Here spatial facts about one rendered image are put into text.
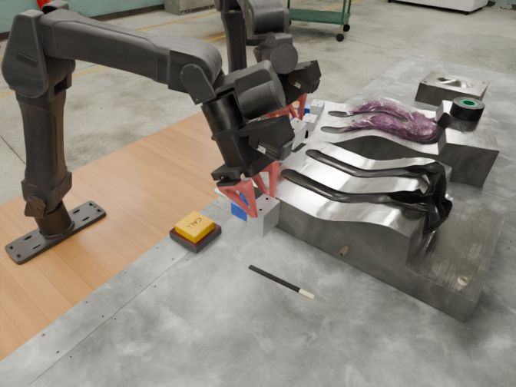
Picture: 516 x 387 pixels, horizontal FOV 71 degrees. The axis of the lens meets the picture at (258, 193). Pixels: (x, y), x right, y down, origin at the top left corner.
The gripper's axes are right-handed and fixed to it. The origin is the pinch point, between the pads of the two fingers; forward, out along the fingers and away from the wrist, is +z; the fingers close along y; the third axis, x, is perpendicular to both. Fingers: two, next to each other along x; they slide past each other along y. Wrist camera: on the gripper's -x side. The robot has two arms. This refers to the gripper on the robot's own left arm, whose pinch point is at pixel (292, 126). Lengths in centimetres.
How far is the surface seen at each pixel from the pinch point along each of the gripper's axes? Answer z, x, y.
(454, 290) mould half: 21.1, -39.8, -18.5
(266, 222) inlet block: 1.8, -15.0, -30.1
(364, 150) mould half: 15.7, -7.9, 14.9
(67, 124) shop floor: 12, 257, 30
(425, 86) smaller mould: 21, -5, 66
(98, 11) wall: -67, 509, 233
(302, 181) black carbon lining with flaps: 8.1, -7.3, -10.6
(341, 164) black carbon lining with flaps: 10.9, -10.0, 0.8
